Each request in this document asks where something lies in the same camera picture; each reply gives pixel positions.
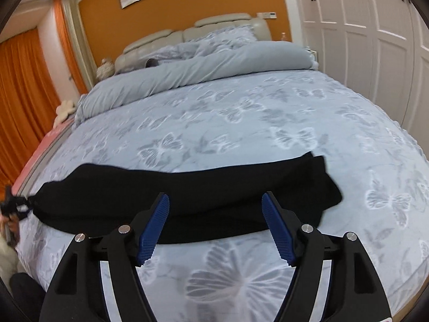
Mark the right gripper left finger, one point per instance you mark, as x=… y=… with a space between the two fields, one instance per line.
x=76 y=291

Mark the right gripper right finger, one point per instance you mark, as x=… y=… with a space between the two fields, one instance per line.
x=354 y=292

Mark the black pants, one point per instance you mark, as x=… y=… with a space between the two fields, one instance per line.
x=204 y=205

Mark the pink topped side cabinet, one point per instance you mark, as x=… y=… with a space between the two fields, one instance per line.
x=41 y=157

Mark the orange curtain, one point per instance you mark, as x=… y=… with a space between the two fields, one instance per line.
x=28 y=102

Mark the white flower plush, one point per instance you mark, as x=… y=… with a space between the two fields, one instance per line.
x=63 y=111

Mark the butterfly patterned bed sheet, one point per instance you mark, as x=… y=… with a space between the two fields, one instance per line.
x=380 y=170

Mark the white bedside lamp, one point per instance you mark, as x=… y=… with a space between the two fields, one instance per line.
x=105 y=70

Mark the beige padded headboard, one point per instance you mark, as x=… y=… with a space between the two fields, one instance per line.
x=200 y=29

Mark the grey folded duvet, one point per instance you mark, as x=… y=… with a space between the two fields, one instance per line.
x=256 y=57

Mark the white wardrobe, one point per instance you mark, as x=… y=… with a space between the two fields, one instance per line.
x=378 y=48

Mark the butterfly patterned pillow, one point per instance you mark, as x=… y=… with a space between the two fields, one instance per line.
x=225 y=39

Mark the wall control panel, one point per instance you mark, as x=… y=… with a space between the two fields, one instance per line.
x=267 y=15

